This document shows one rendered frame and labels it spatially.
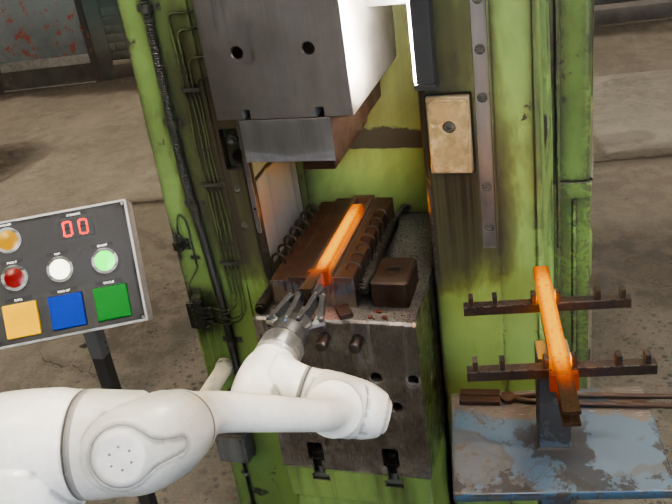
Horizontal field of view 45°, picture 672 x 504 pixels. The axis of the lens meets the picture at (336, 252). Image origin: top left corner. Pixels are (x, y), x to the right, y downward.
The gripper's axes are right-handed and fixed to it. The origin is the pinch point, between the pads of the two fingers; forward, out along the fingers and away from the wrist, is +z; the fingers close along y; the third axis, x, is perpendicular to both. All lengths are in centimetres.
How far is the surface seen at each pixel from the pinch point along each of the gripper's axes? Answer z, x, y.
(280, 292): 5.1, -5.1, -10.4
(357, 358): -1.4, -18.0, 8.0
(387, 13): 44, 47, 13
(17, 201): 255, -110, -297
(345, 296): 5.1, -5.7, 5.2
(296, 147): 6.5, 30.3, -0.6
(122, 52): 533, -96, -366
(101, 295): -10.7, 3.4, -46.0
